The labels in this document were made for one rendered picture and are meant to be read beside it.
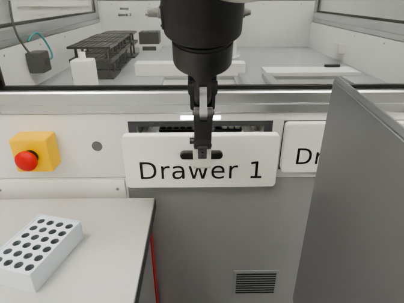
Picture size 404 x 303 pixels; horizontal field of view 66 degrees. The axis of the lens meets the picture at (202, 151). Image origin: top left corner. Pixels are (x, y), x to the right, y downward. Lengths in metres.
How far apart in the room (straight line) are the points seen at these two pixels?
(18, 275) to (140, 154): 0.26
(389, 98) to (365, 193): 0.48
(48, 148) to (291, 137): 0.48
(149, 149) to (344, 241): 0.39
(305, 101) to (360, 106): 0.39
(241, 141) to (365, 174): 0.35
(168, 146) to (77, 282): 0.26
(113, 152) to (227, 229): 0.32
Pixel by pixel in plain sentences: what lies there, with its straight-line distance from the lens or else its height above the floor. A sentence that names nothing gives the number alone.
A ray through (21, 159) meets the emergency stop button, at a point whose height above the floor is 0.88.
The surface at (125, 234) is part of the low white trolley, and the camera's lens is 0.62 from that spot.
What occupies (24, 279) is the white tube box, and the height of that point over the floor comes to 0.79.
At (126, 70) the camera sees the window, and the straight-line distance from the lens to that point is 0.64.
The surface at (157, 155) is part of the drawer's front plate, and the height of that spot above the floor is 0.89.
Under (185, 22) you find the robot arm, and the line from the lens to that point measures 0.35.
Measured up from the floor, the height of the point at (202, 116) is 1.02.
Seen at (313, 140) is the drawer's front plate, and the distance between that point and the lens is 0.67.
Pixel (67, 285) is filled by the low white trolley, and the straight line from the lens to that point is 0.56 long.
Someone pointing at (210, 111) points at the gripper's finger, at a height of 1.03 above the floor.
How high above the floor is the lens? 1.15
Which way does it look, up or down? 26 degrees down
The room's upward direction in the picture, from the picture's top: straight up
